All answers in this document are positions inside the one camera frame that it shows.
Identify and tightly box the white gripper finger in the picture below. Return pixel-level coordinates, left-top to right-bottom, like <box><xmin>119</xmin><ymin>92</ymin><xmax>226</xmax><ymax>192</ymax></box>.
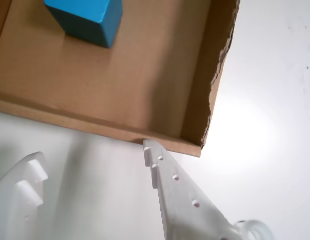
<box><xmin>143</xmin><ymin>138</ymin><xmax>242</xmax><ymax>240</ymax></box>
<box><xmin>0</xmin><ymin>151</ymin><xmax>49</xmax><ymax>240</ymax></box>

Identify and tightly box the blue cube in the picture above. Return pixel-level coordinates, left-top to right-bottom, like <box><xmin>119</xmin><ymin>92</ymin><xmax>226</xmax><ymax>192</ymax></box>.
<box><xmin>43</xmin><ymin>0</ymin><xmax>123</xmax><ymax>49</ymax></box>

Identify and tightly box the brown cardboard box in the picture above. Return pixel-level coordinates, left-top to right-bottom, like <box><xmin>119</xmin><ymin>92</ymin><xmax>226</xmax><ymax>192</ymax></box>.
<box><xmin>0</xmin><ymin>0</ymin><xmax>242</xmax><ymax>158</ymax></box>

